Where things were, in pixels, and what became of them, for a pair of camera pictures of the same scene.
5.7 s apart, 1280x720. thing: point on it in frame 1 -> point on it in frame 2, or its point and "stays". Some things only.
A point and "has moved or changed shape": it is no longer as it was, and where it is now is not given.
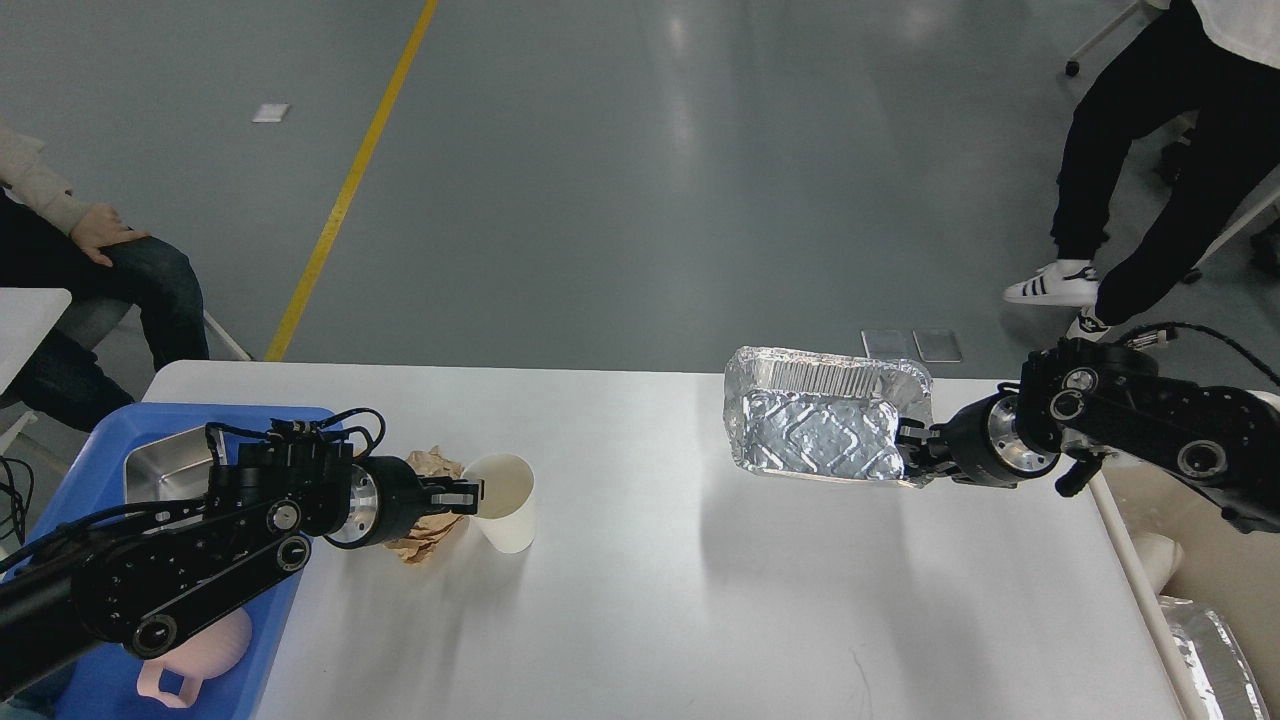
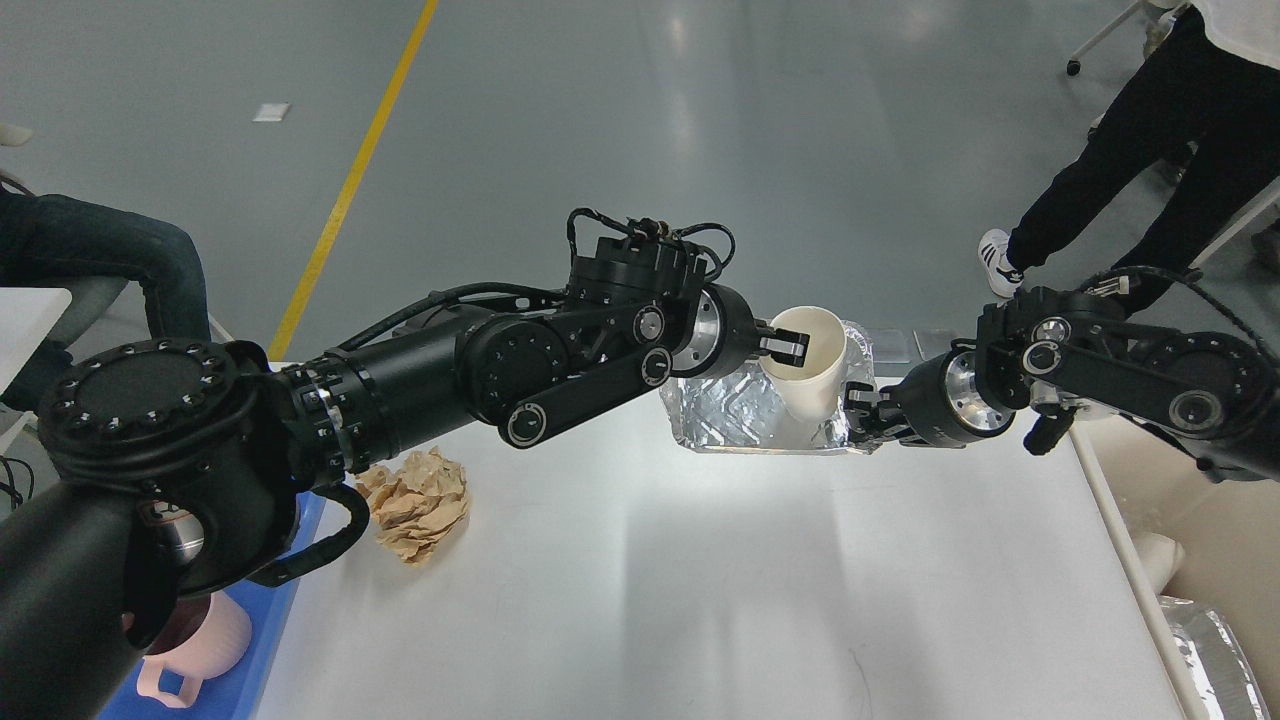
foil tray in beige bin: (1222, 677) stays
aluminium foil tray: (818, 415) has moved or changed shape
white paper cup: (506, 501) -> (810, 393)
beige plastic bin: (1177, 538) stays
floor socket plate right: (937, 345) stays
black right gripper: (982, 444) -> (941, 404)
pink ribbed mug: (209, 654) stays
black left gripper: (387, 496) -> (723, 337)
